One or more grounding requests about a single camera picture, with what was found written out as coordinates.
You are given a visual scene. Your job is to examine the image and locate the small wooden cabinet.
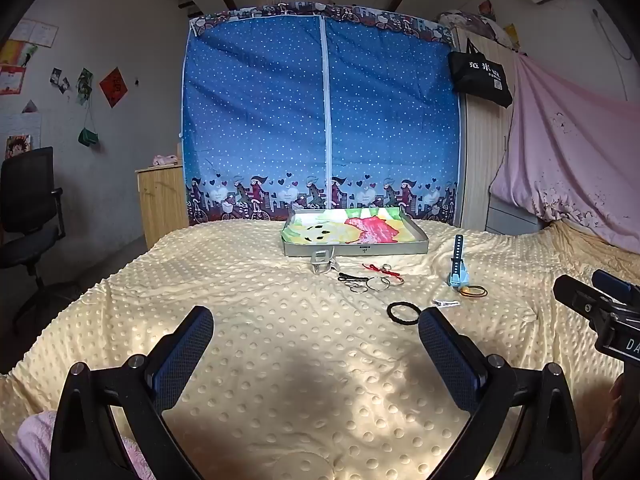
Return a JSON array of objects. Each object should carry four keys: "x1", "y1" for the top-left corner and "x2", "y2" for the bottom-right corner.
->
[{"x1": 135, "y1": 164, "x2": 190, "y2": 250}]

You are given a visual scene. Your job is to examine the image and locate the black tote bag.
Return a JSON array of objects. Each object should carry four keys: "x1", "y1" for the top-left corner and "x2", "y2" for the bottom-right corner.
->
[{"x1": 447, "y1": 37, "x2": 514, "y2": 108}]

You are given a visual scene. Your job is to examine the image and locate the green wall photo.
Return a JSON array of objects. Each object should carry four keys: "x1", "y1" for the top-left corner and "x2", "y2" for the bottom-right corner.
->
[{"x1": 76, "y1": 68, "x2": 93, "y2": 106}]

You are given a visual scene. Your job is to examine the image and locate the grey drawer unit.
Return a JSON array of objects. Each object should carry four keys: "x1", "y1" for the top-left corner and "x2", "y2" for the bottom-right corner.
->
[{"x1": 487, "y1": 195, "x2": 546, "y2": 235}]

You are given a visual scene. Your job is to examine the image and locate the floral folded quilt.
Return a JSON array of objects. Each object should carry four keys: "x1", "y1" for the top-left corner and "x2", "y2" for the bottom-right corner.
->
[{"x1": 439, "y1": 9, "x2": 521, "y2": 51}]

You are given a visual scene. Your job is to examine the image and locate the red bordered certificate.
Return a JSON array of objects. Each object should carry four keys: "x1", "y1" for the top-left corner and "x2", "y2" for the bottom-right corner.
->
[{"x1": 0, "y1": 66, "x2": 26, "y2": 96}]

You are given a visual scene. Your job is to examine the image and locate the blue dotted fabric wardrobe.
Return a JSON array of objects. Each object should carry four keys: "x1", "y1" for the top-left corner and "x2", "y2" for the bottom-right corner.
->
[{"x1": 179, "y1": 2, "x2": 458, "y2": 226}]

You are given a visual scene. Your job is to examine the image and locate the printed metal tray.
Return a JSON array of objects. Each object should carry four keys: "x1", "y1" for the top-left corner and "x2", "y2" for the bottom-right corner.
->
[{"x1": 280, "y1": 207, "x2": 430, "y2": 258}]

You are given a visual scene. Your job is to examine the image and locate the red string bracelet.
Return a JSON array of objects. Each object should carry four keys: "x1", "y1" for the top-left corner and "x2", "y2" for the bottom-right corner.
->
[{"x1": 363, "y1": 261, "x2": 403, "y2": 278}]

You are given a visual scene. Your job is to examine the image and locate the yellow green wall poster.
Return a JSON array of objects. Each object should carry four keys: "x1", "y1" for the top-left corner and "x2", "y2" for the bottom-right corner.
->
[{"x1": 0, "y1": 40, "x2": 38, "y2": 68}]

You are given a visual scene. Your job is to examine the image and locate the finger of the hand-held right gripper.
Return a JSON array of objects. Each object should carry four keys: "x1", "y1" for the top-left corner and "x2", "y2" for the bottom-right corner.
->
[
  {"x1": 591, "y1": 269, "x2": 640, "y2": 308},
  {"x1": 553, "y1": 275, "x2": 613, "y2": 333}
]

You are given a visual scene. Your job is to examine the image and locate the small green hanging bag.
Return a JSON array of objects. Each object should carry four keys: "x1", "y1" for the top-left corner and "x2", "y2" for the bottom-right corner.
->
[{"x1": 78, "y1": 105, "x2": 100, "y2": 148}]

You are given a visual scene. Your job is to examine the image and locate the red diamond paper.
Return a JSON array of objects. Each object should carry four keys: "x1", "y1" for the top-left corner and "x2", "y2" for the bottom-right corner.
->
[{"x1": 99, "y1": 66, "x2": 130, "y2": 108}]

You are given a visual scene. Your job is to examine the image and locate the white wall paper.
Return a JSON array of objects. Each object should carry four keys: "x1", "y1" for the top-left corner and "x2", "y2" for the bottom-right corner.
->
[{"x1": 0, "y1": 112, "x2": 43, "y2": 148}]

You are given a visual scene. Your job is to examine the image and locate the pink fluffy towel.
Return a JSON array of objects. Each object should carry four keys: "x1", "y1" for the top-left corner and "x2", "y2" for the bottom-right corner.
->
[{"x1": 17, "y1": 410, "x2": 146, "y2": 480}]

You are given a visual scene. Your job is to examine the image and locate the black thick hair tie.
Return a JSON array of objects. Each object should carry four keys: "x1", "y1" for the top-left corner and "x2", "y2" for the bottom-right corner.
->
[{"x1": 386, "y1": 301, "x2": 422, "y2": 325}]

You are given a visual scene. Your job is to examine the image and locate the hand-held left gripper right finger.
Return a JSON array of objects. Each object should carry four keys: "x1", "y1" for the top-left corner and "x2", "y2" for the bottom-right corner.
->
[{"x1": 417, "y1": 307, "x2": 583, "y2": 480}]

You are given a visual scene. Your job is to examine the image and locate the light blue watch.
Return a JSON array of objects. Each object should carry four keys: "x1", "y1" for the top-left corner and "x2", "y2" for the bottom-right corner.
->
[{"x1": 448, "y1": 234, "x2": 471, "y2": 292}]

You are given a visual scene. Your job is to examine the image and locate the pale wall certificates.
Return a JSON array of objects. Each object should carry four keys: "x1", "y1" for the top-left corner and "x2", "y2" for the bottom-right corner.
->
[{"x1": 12, "y1": 19, "x2": 58, "y2": 48}]

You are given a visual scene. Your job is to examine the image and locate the yellow dotted blanket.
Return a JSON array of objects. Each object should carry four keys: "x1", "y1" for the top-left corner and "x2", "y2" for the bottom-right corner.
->
[{"x1": 0, "y1": 217, "x2": 640, "y2": 480}]

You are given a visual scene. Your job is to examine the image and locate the person's right hand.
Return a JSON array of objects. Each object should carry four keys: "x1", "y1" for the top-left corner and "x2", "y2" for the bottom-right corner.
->
[{"x1": 609, "y1": 374, "x2": 626, "y2": 411}]

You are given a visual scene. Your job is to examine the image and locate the black office chair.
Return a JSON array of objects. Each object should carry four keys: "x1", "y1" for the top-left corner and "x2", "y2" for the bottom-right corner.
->
[{"x1": 0, "y1": 146, "x2": 76, "y2": 336}]

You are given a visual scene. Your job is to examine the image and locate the pink sheet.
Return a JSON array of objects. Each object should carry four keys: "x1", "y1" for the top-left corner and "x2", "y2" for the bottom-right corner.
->
[{"x1": 489, "y1": 52, "x2": 640, "y2": 253}]

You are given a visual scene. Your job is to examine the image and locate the light wooden closet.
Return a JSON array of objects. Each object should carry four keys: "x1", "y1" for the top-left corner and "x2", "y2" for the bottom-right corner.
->
[{"x1": 452, "y1": 25, "x2": 521, "y2": 233}]

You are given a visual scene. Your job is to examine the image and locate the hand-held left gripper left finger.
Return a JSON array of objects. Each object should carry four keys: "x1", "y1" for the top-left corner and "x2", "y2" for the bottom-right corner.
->
[{"x1": 50, "y1": 306, "x2": 215, "y2": 480}]

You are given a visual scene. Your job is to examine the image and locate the clear acrylic hair clip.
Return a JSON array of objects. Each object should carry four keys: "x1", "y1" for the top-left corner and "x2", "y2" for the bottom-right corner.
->
[{"x1": 310, "y1": 248, "x2": 337, "y2": 274}]

